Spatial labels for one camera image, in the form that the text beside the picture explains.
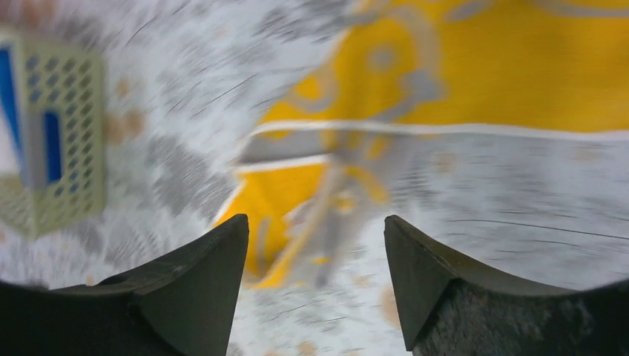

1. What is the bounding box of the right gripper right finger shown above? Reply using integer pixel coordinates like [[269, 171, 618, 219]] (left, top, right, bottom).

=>
[[384, 215, 628, 355]]

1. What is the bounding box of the floral table mat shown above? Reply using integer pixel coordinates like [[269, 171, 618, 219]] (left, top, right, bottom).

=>
[[1, 1, 628, 355]]

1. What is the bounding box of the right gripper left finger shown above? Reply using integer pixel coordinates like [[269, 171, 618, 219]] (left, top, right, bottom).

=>
[[1, 214, 249, 355]]

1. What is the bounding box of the green plastic basket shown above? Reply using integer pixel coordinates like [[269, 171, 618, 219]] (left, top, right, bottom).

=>
[[1, 26, 106, 238]]

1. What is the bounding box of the yellow towel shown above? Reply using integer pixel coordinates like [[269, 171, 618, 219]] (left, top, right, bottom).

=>
[[215, 1, 628, 289]]

